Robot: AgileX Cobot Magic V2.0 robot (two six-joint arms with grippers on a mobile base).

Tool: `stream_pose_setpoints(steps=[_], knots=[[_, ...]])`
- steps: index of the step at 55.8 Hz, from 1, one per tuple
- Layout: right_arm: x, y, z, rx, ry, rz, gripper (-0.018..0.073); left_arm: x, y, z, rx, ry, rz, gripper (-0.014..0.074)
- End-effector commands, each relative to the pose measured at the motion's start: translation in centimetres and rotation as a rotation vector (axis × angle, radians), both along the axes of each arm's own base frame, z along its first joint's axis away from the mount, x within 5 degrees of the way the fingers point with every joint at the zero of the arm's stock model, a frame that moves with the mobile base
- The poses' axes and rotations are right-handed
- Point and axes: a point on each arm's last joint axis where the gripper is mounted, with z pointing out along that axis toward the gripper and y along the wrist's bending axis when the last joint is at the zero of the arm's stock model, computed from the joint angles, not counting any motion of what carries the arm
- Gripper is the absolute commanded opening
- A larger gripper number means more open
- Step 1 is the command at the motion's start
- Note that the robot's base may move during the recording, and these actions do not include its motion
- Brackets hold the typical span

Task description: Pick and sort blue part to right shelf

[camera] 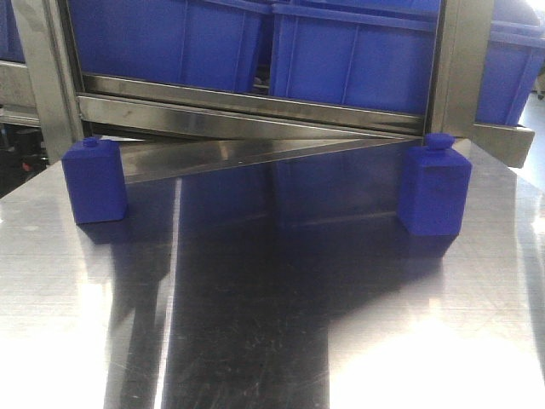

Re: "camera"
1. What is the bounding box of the blue bottle-shaped part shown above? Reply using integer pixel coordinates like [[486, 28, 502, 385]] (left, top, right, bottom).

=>
[[61, 137, 128, 225], [397, 133, 472, 236]]

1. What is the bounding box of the blue plastic bin right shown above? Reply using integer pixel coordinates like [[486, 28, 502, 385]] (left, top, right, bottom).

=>
[[476, 1, 544, 126]]

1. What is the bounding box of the blue plastic bin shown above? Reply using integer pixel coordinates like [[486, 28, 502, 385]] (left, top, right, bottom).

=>
[[476, 1, 544, 126], [269, 2, 437, 115], [69, 1, 272, 93]]

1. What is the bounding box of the blue plastic bin left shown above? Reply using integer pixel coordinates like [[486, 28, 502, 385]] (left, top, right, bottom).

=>
[[69, 1, 272, 93]]

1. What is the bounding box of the blue bin far left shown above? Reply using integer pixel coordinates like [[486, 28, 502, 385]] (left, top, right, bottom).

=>
[[0, 0, 25, 63]]

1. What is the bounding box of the stainless steel shelf rack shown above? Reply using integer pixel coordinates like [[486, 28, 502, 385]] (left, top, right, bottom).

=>
[[1, 1, 534, 167]]

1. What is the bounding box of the blue plastic bin middle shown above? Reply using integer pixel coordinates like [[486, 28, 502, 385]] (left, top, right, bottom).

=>
[[269, 2, 437, 115]]

